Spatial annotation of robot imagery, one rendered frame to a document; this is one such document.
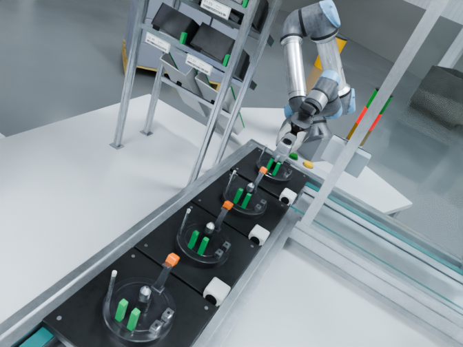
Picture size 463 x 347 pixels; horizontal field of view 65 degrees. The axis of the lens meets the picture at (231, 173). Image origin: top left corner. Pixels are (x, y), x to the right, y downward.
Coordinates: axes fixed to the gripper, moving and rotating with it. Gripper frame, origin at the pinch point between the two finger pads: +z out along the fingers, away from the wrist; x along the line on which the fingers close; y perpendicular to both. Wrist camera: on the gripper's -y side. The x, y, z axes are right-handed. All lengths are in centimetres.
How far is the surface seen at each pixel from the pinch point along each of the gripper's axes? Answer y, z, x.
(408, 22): 756, -865, 19
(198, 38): -27.5, -4.6, 35.1
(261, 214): -9.3, 27.0, -6.9
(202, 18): 182, -160, 175
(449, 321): 2, 22, -68
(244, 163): 6.8, 10.6, 9.7
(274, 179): 4.0, 11.0, -2.8
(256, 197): -6.3, 22.5, -2.5
